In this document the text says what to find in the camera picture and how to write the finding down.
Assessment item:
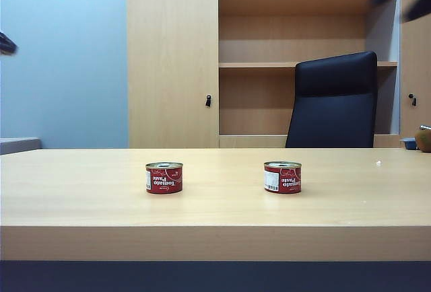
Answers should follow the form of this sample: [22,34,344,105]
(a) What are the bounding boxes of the red tomato paste can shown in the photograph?
[145,161,184,195]
[263,161,303,194]

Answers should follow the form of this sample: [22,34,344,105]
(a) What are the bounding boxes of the grey low furniture block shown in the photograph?
[0,137,42,156]

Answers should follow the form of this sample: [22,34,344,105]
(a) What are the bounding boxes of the black leather office chair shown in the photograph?
[285,50,378,149]

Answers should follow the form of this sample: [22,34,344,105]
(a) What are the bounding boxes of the brown round object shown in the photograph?
[414,129,431,153]

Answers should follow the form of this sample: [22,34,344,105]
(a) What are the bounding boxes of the small blue plastic container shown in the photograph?
[400,137,419,151]

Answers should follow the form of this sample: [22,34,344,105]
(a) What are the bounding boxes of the light wooden shelf cabinet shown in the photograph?
[126,0,431,149]

